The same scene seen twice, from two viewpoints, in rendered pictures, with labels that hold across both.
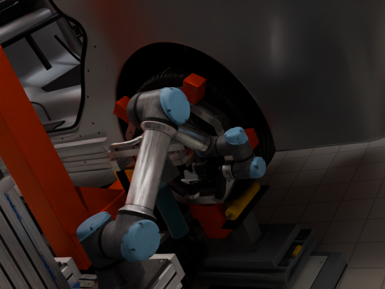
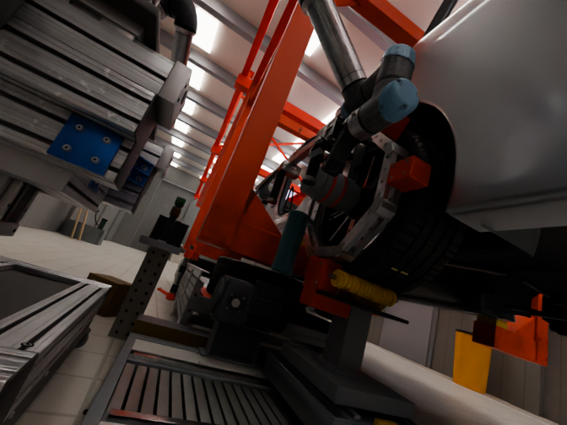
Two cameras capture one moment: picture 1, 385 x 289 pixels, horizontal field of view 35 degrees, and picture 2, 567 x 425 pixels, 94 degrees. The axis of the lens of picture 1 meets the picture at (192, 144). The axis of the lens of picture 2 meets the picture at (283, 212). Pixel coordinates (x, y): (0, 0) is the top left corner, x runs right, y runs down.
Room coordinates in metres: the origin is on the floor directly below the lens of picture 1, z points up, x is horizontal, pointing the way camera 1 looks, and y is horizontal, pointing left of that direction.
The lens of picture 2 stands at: (1.55, -0.27, 0.41)
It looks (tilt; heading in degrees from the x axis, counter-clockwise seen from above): 16 degrees up; 30
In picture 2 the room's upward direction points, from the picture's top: 19 degrees clockwise
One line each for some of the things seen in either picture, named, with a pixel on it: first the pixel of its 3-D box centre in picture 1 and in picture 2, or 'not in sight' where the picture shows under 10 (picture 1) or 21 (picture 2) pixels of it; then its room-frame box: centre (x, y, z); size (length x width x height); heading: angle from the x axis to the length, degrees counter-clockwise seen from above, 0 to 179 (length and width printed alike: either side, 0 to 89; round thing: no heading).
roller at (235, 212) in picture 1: (243, 199); (364, 288); (2.51, -0.11, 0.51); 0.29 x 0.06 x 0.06; 138
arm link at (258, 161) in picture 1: (248, 167); (387, 106); (2.03, -0.15, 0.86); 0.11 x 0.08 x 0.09; 49
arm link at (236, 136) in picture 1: (235, 144); (390, 78); (2.04, -0.14, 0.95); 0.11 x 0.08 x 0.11; 45
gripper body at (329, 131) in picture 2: (213, 170); (344, 134); (2.13, -0.03, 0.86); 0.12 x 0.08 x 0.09; 49
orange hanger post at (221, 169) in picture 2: not in sight; (226, 160); (3.85, 2.12, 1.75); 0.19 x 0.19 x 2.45; 48
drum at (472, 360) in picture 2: not in sight; (471, 360); (6.60, -1.09, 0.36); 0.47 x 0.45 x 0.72; 141
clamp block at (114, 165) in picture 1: (120, 160); (289, 169); (2.47, 0.31, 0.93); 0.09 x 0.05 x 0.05; 138
